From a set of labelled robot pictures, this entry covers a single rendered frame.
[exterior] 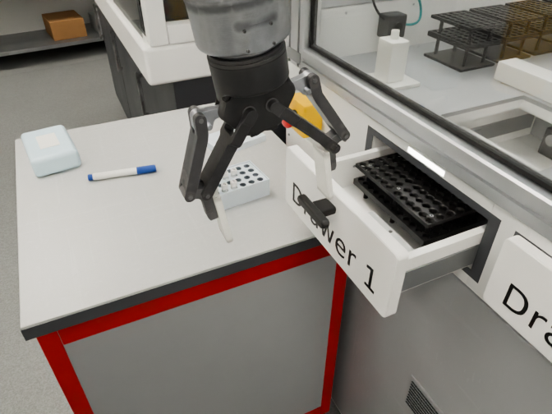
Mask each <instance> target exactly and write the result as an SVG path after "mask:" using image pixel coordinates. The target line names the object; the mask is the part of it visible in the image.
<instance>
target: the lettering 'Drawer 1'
mask: <svg viewBox="0 0 552 414"><path fill-rule="evenodd" d="M295 187H296V188H297V189H298V190H299V193H300V195H301V191H300V189H299V188H298V186H297V185H296V184H295V183H293V194H292V200H293V201H294V202H295V203H296V204H297V205H298V206H301V205H300V204H298V203H297V202H296V201H295V200H294V197H295ZM326 230H327V232H328V242H329V243H330V242H331V240H332V237H333V234H334V231H333V230H332V232H331V235H330V237H329V228H325V229H322V235H323V236H324V235H325V233H326ZM338 241H340V242H341V243H342V244H343V248H342V247H341V246H340V245H339V244H338ZM335 246H336V250H337V252H338V254H339V255H340V256H341V257H342V258H343V259H344V256H343V255H341V254H340V253H339V251H338V246H339V247H340V249H341V250H342V251H343V252H344V253H345V245H344V243H343V241H342V240H341V239H340V238H337V239H336V242H335ZM352 255H353V256H354V257H355V259H356V256H355V255H354V254H353V253H352V252H351V251H350V250H349V254H348V261H347V264H348V265H350V259H351V256H352ZM366 267H367V268H368V269H369V270H370V277H369V282H368V284H367V283H366V282H364V284H365V285H366V286H367V287H368V288H369V290H370V291H371V292H372V293H373V294H374V291H373V290H372V289H371V288H370V285H371V281H372V276H373V271H374V270H373V269H372V268H371V267H370V266H369V265H367V266H366Z"/></svg>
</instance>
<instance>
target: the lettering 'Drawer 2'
mask: <svg viewBox="0 0 552 414"><path fill-rule="evenodd" d="M513 289H515V290H516V291H517V292H519V293H520V294H521V296H522V298H523V300H524V307H523V308H522V310H520V311H516V310H514V309H513V308H511V307H510V306H509V305H508V304H507V302H508V299H509V297H510V295H511V292H512V290H513ZM503 304H504V305H505V306H506V307H508V308H509V309H510V310H511V311H512V312H513V313H515V314H517V315H524V314H525V313H526V312H527V308H528V300H527V298H526V296H525V295H524V294H523V293H522V292H521V291H520V290H519V289H518V288H517V287H515V286H514V285H513V284H512V283H511V284H510V286H509V288H508V291H507V293H506V295H505V298H504V300H503ZM537 318H541V319H543V320H544V322H547V319H546V318H545V317H543V316H541V315H539V313H538V312H537V311H535V313H534V315H533V316H532V318H531V321H530V323H529V325H528V326H529V327H530V328H532V326H533V324H534V323H535V321H536V319H537ZM549 336H552V333H550V332H548V333H545V341H546V342H547V343H548V344H549V345H550V346H551V347H552V343H550V341H549V339H548V337H549Z"/></svg>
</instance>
